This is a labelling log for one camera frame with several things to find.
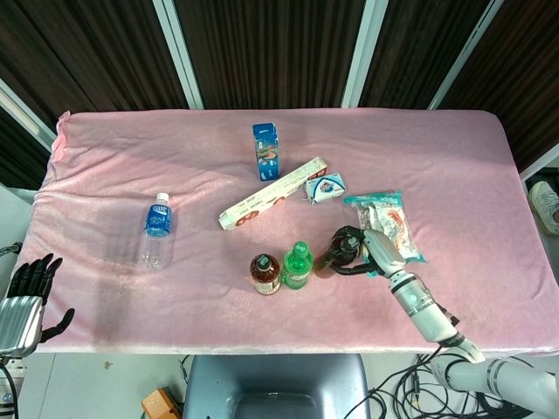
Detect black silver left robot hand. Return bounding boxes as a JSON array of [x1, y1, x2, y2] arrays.
[[0, 252, 76, 357]]

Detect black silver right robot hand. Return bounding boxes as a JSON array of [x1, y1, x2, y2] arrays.
[[329, 224, 407, 278]]

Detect dark brown tea bottle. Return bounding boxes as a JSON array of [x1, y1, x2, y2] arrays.
[[314, 230, 363, 280]]

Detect amber tea bottle white label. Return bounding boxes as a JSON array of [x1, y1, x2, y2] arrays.
[[248, 253, 282, 297]]

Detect teal snack packet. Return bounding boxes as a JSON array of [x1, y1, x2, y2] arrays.
[[342, 189, 427, 278]]

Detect small white blue box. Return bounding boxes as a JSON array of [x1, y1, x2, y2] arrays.
[[304, 173, 349, 204]]

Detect green soda bottle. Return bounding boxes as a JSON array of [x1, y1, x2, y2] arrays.
[[281, 241, 314, 292]]

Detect long white box red circles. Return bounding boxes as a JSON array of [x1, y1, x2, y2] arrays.
[[217, 157, 331, 231]]

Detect blue cookie box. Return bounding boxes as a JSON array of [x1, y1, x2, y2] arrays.
[[252, 123, 281, 182]]

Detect orange box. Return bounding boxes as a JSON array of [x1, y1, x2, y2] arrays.
[[140, 386, 184, 419]]

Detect clear water bottle blue label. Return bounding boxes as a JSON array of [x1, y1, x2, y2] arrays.
[[137, 191, 174, 270]]

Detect white shoe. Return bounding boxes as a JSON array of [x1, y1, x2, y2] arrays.
[[528, 181, 559, 237]]

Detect pink plush table cloth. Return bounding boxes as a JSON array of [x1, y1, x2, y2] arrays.
[[32, 108, 542, 355]]

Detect dark brown pleated curtain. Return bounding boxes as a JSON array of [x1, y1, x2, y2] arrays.
[[0, 0, 559, 189]]

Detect black floor cable tangle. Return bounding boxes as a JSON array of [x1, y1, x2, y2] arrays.
[[344, 353, 529, 419]]

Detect white frame post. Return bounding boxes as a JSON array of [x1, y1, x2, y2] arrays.
[[0, 78, 58, 152], [340, 0, 390, 109], [151, 0, 205, 110], [427, 0, 507, 111]]

